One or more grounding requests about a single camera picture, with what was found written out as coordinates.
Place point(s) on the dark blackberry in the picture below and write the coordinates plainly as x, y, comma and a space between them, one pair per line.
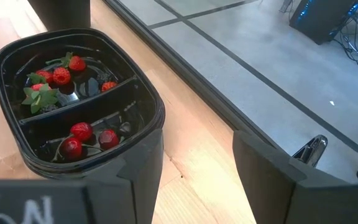
49, 109
104, 77

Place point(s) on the black divided tupperware container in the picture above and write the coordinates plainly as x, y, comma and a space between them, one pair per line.
82, 104

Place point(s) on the black computer tower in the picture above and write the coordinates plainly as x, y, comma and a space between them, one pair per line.
322, 18

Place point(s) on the large leafy red strawberry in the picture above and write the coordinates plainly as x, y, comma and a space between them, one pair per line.
40, 98

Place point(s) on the black aluminium table frame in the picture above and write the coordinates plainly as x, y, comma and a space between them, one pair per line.
197, 81

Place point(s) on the small red strawberry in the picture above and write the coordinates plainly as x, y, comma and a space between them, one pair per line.
45, 76
109, 86

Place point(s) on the red strawberry with long stem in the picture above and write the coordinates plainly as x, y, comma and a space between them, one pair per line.
77, 63

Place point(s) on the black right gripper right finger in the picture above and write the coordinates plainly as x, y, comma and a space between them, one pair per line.
266, 186

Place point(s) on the white paper scrap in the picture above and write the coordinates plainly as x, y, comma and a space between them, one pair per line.
332, 103

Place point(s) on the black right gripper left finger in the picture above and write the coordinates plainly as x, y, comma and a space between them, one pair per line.
135, 193

